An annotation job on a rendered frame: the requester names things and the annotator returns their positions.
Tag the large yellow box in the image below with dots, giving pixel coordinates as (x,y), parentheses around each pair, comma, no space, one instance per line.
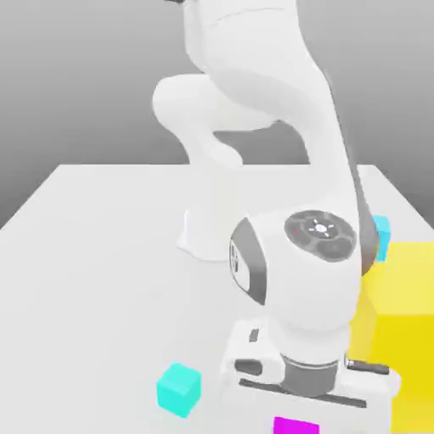
(403,325)

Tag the small cyan cube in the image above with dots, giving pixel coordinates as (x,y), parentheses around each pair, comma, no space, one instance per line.
(178,390)

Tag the small light blue cube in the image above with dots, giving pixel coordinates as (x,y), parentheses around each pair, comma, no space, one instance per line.
(382,234)

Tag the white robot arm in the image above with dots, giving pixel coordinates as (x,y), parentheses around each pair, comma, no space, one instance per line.
(298,278)

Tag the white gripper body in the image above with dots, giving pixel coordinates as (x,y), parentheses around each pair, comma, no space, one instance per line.
(352,412)

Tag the small magenta cube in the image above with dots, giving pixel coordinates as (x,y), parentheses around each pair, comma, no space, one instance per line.
(295,427)

